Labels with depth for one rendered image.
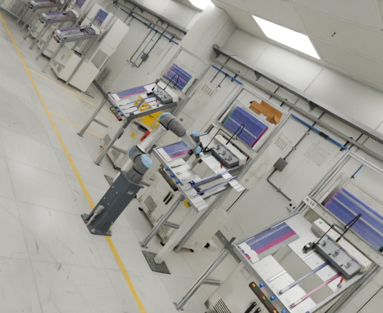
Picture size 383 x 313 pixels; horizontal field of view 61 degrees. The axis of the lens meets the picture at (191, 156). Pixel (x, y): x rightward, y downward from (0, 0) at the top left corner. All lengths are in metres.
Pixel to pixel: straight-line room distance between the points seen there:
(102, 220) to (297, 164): 2.91
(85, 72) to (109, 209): 4.83
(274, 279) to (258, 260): 0.18
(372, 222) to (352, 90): 2.60
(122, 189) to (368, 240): 1.95
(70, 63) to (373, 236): 6.12
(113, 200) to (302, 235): 1.60
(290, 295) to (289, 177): 2.52
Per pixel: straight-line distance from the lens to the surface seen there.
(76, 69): 7.22
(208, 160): 3.41
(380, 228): 2.80
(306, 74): 5.42
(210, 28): 6.42
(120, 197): 2.82
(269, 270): 2.58
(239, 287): 2.96
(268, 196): 4.82
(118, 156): 4.51
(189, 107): 4.51
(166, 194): 3.63
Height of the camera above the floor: 1.42
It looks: 8 degrees down
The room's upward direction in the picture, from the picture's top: 39 degrees clockwise
